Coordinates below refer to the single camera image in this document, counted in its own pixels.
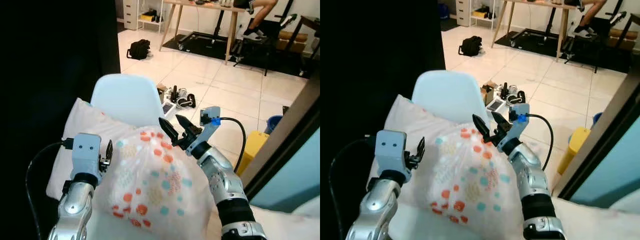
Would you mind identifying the white drawer cabinet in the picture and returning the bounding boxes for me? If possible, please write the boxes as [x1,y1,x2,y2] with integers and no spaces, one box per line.
[455,0,474,27]
[122,0,141,31]

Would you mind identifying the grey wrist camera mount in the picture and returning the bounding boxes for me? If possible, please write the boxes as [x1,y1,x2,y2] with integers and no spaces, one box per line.
[375,130,412,174]
[509,103,530,139]
[199,106,222,142]
[71,133,103,176]

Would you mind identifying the wooden table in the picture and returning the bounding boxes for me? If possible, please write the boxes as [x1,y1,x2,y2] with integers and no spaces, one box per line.
[159,0,247,65]
[491,0,577,63]

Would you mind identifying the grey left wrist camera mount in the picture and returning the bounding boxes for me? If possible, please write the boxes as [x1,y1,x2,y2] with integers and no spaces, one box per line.
[71,133,103,176]
[375,130,412,174]

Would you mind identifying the white plastic chair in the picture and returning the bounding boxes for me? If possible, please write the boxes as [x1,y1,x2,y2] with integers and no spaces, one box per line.
[411,70,490,127]
[90,74,167,128]

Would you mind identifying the black bag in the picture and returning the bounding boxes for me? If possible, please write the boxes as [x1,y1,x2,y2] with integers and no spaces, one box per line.
[458,36,484,58]
[126,39,153,61]

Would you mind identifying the brown framed glass door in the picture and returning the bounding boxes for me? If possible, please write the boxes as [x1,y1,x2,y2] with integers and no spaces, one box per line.
[240,70,321,211]
[550,64,640,208]

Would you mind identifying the black and white headset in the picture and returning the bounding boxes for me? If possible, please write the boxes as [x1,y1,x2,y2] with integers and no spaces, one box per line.
[500,82,527,106]
[170,86,197,109]

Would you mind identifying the dark curtain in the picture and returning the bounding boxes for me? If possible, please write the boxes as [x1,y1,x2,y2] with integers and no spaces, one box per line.
[320,0,447,240]
[0,0,121,240]

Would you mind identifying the white wire shelf rack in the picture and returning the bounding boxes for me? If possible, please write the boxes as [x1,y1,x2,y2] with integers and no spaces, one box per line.
[137,0,167,34]
[470,0,499,30]

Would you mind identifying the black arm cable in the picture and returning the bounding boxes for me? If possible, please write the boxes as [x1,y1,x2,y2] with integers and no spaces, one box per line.
[518,113,555,171]
[25,141,75,228]
[328,137,377,240]
[210,117,248,174]

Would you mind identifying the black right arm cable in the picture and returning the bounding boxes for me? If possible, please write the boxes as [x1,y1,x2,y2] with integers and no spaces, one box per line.
[518,113,555,171]
[210,117,248,174]

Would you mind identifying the white pillow with coloured dots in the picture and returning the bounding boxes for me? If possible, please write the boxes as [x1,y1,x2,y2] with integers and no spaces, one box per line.
[399,123,527,227]
[92,126,217,232]

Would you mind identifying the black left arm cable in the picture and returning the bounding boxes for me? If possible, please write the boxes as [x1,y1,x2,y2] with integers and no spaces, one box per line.
[25,141,75,228]
[328,137,377,240]

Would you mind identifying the white bed sheet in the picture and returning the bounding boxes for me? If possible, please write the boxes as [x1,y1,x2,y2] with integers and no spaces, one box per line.
[249,195,321,240]
[554,189,640,240]

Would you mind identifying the yellow plastic container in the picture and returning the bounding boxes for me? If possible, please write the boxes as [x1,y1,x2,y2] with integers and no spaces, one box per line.
[556,126,591,176]
[236,130,270,176]

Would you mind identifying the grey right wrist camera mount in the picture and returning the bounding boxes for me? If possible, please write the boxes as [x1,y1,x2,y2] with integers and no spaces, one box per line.
[509,103,530,139]
[199,106,222,142]

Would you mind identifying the person's bare leg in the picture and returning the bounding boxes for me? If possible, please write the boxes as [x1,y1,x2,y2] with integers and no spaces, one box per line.
[247,0,279,32]
[579,0,609,29]

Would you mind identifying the brown cardboard boxes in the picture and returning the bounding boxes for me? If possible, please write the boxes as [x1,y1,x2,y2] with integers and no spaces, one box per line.
[607,27,640,51]
[277,30,309,54]

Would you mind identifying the black floor mat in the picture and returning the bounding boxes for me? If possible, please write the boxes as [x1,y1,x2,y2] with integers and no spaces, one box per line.
[494,17,635,74]
[162,20,321,79]

